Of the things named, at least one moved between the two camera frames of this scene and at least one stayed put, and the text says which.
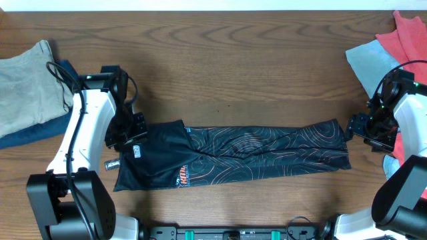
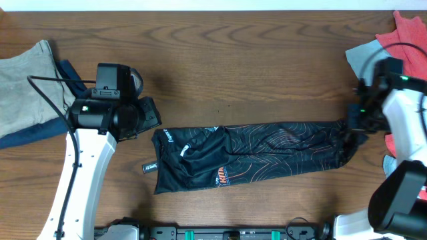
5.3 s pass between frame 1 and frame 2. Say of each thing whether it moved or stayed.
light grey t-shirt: stayed
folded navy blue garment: stayed
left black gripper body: moved
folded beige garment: stayed
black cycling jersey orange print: moved
